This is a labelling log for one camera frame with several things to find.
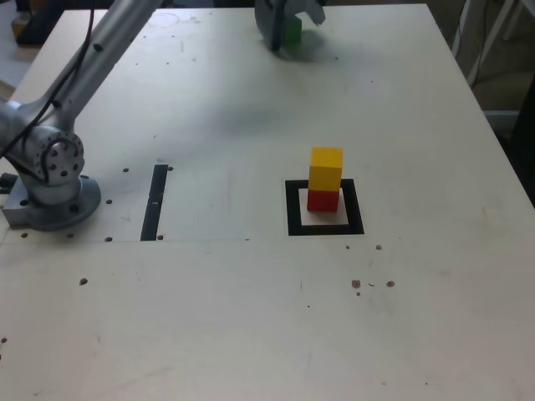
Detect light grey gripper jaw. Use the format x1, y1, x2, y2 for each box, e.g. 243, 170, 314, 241
290, 0, 327, 28

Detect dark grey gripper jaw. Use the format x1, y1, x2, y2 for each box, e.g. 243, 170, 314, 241
254, 0, 290, 53

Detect green cube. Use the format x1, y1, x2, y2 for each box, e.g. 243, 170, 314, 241
282, 15, 303, 45

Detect yellow cube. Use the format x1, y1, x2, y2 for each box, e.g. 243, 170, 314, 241
308, 145, 344, 192

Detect red cube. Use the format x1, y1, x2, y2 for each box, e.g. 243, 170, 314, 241
306, 188, 339, 213

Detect black tape square outline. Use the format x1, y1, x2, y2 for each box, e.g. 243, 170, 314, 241
284, 178, 365, 237

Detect black tape strip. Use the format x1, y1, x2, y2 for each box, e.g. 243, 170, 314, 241
140, 164, 169, 242

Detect dark brown furniture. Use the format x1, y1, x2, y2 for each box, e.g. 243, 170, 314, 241
501, 69, 535, 197

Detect white metal frame legs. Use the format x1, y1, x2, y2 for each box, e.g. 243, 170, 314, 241
451, 0, 535, 87

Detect white rail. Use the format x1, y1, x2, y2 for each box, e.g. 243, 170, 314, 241
482, 109, 523, 135

